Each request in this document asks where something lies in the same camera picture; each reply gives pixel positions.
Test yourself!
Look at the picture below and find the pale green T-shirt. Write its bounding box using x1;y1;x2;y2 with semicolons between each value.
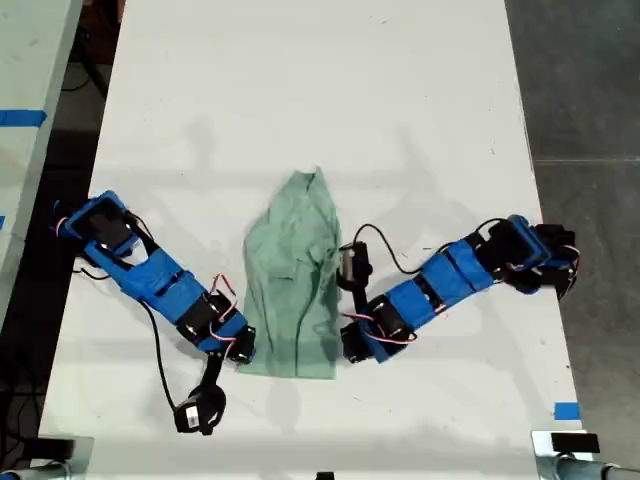
235;165;347;382

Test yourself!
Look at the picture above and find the small black box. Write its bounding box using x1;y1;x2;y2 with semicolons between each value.
36;438;77;459
550;432;601;454

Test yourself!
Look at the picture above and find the long blue tape strip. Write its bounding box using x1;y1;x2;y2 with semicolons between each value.
0;109;48;128

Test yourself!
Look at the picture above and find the pale side table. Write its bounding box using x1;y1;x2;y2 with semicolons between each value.
0;0;85;324

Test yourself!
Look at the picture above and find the black camera stalk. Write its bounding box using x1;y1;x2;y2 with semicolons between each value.
348;285;370;324
204;348;225;392

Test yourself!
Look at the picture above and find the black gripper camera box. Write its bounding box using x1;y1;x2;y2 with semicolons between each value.
173;383;228;436

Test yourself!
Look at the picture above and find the grey gripper camera box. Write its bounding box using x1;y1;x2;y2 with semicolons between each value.
336;240;375;292

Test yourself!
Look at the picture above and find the metal corner bracket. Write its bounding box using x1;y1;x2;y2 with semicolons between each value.
0;435;96;480
530;428;640;480

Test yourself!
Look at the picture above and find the dark floor cable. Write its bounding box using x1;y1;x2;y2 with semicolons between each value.
62;47;110;94

